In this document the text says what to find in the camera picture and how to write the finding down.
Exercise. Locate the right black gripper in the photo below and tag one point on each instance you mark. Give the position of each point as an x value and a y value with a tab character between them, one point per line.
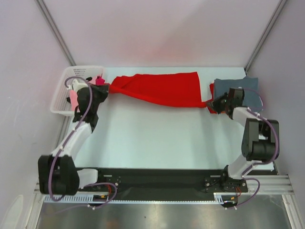
222	102

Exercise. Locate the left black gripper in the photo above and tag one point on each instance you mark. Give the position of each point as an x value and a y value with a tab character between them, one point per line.
103	90

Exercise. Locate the red t shirt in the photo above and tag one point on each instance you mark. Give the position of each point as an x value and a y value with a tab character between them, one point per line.
174	90
214	104

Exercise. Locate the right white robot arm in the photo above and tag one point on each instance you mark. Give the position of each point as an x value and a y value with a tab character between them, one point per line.
260	143

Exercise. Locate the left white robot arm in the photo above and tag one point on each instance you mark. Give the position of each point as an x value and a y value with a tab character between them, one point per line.
58	174

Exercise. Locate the red folded t shirt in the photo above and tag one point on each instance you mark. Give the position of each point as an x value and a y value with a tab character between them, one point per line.
214	104

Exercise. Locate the pink t shirt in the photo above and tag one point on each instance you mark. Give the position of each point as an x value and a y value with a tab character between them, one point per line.
74	99

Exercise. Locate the grey folded t shirt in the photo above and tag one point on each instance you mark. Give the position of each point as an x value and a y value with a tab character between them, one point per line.
250	85

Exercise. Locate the white plastic laundry basket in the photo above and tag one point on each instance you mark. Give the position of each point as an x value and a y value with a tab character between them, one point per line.
59	104

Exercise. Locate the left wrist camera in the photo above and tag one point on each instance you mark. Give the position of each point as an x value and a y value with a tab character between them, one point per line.
76	85

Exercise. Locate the left aluminium corner post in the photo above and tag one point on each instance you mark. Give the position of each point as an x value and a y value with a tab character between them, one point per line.
55	31

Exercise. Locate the aluminium corner post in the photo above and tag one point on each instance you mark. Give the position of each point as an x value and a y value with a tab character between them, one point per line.
55	31
267	31

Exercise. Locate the grey slotted cable duct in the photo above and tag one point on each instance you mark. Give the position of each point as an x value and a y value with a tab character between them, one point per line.
98	199

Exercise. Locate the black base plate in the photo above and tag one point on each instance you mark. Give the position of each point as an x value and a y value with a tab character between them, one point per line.
163	184

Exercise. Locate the right aluminium corner post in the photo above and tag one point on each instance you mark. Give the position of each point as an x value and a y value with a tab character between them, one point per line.
267	31

